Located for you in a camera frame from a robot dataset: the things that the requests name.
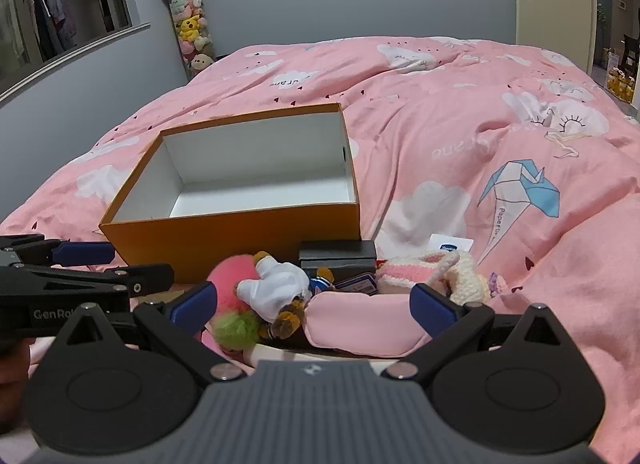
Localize cream crocheted rabbit toy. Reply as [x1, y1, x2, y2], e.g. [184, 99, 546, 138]
[376, 249, 508, 305]

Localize small blue patterned card box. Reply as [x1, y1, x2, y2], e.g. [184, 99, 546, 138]
[334, 271, 377, 297]

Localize dark chair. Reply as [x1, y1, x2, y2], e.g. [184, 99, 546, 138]
[622, 34, 640, 105]

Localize pink printed blanket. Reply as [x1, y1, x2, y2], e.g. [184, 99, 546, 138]
[0, 36, 640, 464]

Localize white hand cream tube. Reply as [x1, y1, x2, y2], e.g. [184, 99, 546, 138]
[430, 233, 475, 252]

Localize yellow items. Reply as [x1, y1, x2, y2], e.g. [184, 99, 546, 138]
[605, 67, 638, 100]

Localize orange tiger plush toy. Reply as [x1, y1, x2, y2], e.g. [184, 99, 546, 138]
[235, 251, 336, 340]

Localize orange cardboard box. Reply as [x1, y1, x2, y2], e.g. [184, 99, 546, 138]
[98, 102, 362, 285]

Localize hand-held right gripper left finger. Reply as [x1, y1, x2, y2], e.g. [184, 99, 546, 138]
[52, 280, 248, 384]

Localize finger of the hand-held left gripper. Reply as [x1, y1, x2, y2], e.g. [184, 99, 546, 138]
[0, 264, 175, 299]
[0, 233, 115, 268]

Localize pink fabric pouch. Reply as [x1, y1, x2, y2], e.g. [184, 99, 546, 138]
[302, 289, 436, 349]

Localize clear tube of plush toys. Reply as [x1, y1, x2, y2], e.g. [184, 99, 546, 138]
[159, 0, 218, 82]

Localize hanging clothes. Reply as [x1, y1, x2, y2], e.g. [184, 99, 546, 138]
[20, 0, 81, 58]

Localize dark grey box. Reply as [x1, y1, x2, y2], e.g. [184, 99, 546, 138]
[298, 240, 377, 275]

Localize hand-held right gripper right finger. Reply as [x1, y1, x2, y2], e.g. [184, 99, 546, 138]
[385, 283, 575, 382]

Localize cream door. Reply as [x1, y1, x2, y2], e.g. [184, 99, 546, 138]
[514, 0, 596, 72]

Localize pink fluffy plush with green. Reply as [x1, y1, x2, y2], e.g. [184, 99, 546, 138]
[205, 254, 263, 360]

